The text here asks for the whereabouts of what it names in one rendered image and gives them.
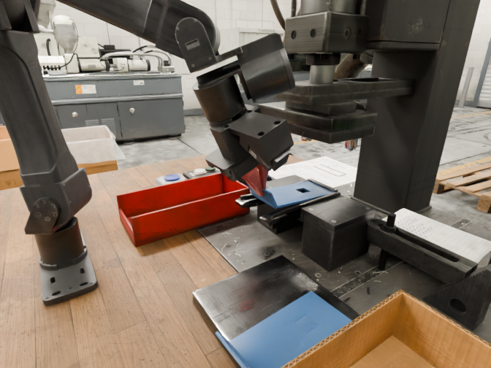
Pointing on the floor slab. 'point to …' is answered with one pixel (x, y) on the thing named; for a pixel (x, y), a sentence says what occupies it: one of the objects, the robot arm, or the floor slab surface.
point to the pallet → (471, 174)
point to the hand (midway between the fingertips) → (259, 190)
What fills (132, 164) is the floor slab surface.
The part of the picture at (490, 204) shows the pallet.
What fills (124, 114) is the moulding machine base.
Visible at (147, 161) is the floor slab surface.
